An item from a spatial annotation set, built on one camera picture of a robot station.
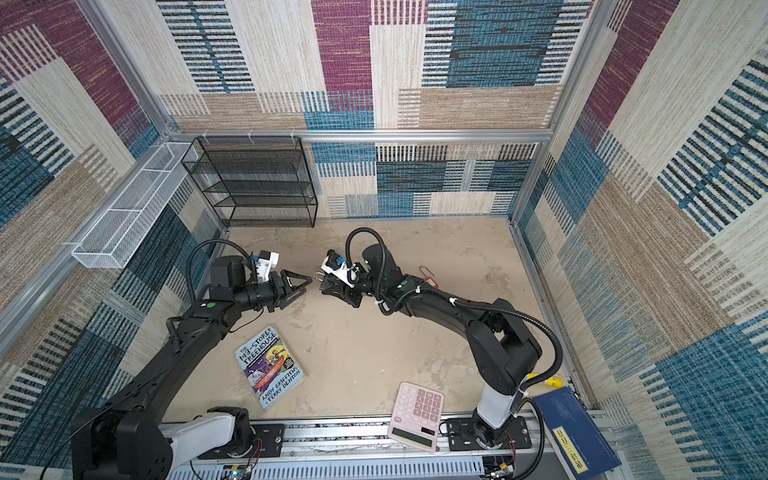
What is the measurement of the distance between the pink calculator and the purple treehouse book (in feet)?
0.88

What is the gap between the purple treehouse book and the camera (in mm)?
810

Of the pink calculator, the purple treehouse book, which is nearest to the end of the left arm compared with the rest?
the purple treehouse book

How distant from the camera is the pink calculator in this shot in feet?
2.38

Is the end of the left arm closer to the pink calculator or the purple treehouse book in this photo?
the purple treehouse book
